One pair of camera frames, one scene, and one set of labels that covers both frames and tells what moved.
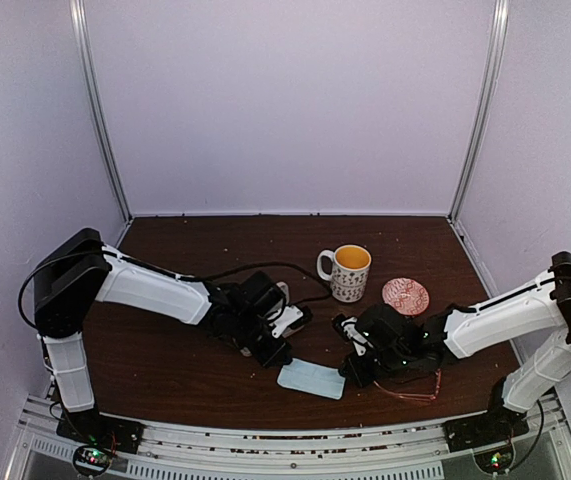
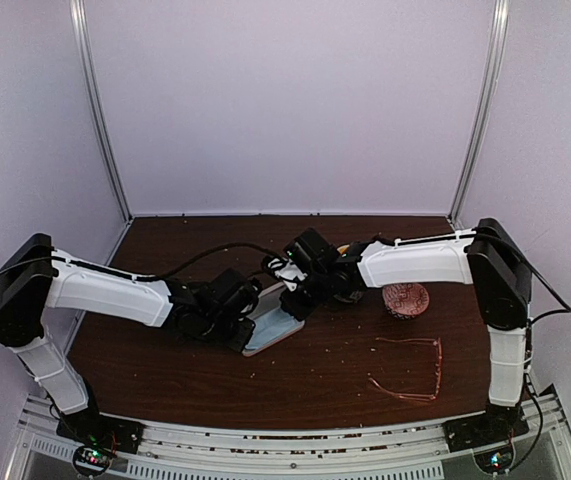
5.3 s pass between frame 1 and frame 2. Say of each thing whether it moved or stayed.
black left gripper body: moved
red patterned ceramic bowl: stayed
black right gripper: moved
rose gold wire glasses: stayed
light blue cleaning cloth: moved
